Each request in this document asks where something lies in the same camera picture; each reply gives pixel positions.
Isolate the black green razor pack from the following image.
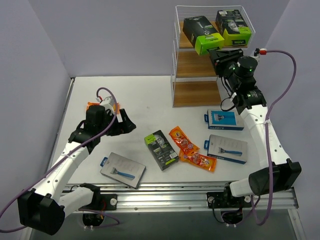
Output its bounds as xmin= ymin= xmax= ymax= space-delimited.
xmin=182 ymin=15 xmax=225 ymax=56

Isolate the tall green black razor box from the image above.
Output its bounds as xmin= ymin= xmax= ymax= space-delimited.
xmin=215 ymin=9 xmax=252 ymax=47

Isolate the small black green razor box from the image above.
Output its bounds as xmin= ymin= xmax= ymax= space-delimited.
xmin=144 ymin=130 xmax=179 ymax=171

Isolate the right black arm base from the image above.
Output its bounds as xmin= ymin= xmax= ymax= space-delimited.
xmin=206 ymin=192 xmax=232 ymax=209

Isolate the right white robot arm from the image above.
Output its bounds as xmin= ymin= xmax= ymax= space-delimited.
xmin=208 ymin=48 xmax=302 ymax=207

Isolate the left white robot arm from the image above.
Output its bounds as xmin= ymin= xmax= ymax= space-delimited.
xmin=17 ymin=105 xmax=136 ymax=236

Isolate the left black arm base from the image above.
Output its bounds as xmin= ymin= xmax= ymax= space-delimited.
xmin=99 ymin=193 xmax=118 ymax=211

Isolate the orange razor bag far left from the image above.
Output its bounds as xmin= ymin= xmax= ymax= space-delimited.
xmin=86 ymin=102 xmax=100 ymax=111

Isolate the orange razor bag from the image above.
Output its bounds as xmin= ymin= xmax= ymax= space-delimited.
xmin=86 ymin=102 xmax=100 ymax=111
xmin=178 ymin=150 xmax=217 ymax=172
xmin=169 ymin=126 xmax=200 ymax=156

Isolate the grey box blue razor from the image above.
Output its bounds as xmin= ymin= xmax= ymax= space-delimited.
xmin=100 ymin=152 xmax=147 ymax=189
xmin=204 ymin=134 xmax=248 ymax=165

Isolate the blue white razor box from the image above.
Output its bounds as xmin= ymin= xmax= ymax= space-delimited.
xmin=204 ymin=109 xmax=245 ymax=131

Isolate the orange razor bag upper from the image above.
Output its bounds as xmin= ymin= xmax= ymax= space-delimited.
xmin=169 ymin=126 xmax=200 ymax=156

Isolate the orange razor bag lower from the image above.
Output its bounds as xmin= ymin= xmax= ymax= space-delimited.
xmin=178 ymin=150 xmax=217 ymax=172

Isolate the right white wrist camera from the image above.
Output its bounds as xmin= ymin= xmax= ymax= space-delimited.
xmin=252 ymin=48 xmax=268 ymax=62

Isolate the white wire wooden shelf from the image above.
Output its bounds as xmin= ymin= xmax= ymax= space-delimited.
xmin=170 ymin=5 xmax=256 ymax=108

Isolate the aluminium mounting rail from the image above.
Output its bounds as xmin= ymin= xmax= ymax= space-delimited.
xmin=57 ymin=182 xmax=298 ymax=213

